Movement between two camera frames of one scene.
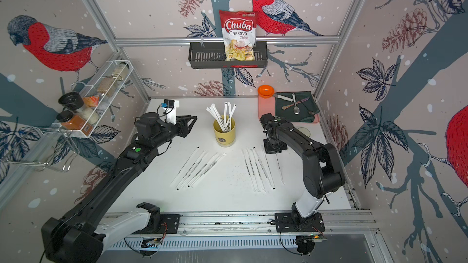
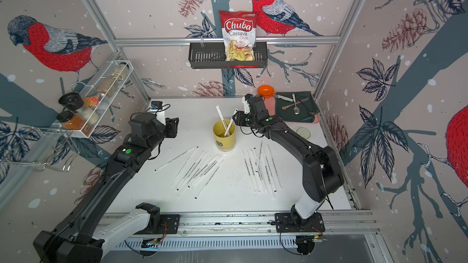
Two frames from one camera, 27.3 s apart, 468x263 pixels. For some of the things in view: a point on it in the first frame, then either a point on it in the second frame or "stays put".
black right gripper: x=267 y=150 -> x=238 y=118
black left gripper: x=182 y=125 -> x=172 y=126
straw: x=184 y=165 stays put
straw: x=258 y=169 stays put
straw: x=253 y=170 stays put
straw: x=223 y=154 stays put
